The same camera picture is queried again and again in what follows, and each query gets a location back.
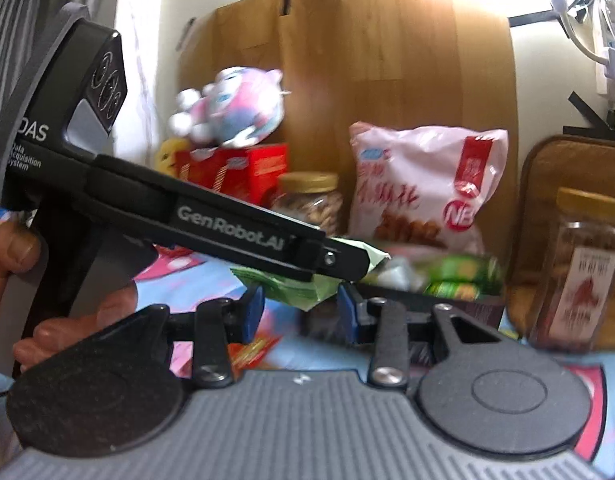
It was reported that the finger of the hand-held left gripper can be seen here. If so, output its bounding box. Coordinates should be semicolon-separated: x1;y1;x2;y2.
287;234;377;284

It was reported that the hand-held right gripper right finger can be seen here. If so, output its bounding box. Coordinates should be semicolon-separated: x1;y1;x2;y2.
337;284;505;390

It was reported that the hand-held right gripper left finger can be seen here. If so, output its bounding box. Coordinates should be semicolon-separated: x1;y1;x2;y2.
127;284;266;390

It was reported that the light green snack packet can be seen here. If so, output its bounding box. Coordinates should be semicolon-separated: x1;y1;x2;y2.
230;240;392;311

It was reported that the dark green snack packet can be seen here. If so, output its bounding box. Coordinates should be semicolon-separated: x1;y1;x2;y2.
387;252;505;301

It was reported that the black cardboard box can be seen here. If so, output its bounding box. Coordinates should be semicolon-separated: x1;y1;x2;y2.
300;292;506;346

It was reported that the person's left hand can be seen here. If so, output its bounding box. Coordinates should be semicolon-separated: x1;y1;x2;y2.
0;220;139;368

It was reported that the yellow plush duck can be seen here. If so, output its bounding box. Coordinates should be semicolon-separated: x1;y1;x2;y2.
154;139;193;179

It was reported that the small nut jar gold lid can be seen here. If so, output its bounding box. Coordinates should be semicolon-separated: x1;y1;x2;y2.
272;171;345;236

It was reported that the printed cartoon bed sheet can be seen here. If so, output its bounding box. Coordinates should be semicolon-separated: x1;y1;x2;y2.
0;207;615;480

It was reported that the pink snack bag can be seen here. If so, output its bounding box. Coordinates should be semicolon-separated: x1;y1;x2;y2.
347;121;509;256

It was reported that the red gift box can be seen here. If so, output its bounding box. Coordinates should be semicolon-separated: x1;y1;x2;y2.
174;142;291;209

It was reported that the pink and blue plush cat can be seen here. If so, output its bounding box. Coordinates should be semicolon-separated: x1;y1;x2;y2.
168;66;291;150

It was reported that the short black tape strip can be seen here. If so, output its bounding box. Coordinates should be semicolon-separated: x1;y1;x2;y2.
177;17;196;51

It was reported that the brown seat cushion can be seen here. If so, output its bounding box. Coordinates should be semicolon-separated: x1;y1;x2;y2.
505;135;615;351

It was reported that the wooden board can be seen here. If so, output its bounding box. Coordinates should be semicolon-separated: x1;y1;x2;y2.
180;0;521;286

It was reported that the tall nut jar orange lid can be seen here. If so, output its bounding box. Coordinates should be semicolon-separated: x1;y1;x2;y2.
530;187;615;354

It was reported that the white cable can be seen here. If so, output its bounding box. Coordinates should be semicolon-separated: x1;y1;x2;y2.
545;0;613;66

